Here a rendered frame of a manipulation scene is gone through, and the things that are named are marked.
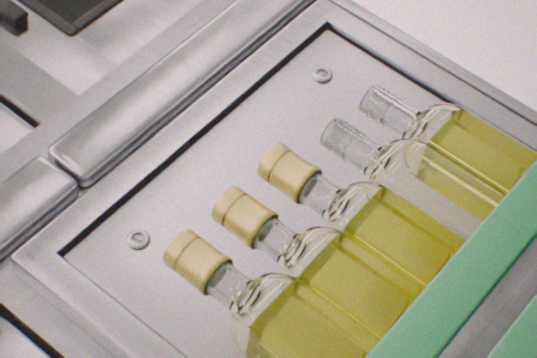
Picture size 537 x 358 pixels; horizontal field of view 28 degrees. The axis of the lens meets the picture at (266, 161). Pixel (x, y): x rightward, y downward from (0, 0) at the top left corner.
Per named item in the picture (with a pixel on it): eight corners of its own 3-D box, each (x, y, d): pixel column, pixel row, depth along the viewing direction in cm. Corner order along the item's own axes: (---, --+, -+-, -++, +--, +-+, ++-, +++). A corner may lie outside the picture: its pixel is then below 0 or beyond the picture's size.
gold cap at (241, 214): (277, 230, 87) (237, 201, 89) (280, 205, 84) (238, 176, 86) (249, 257, 85) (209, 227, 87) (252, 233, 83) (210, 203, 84)
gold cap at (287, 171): (320, 186, 90) (280, 158, 91) (325, 161, 87) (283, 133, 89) (294, 212, 88) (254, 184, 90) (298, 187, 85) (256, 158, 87)
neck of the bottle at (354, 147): (381, 160, 91) (337, 132, 93) (387, 139, 89) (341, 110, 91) (361, 181, 90) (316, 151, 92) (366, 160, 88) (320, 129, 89)
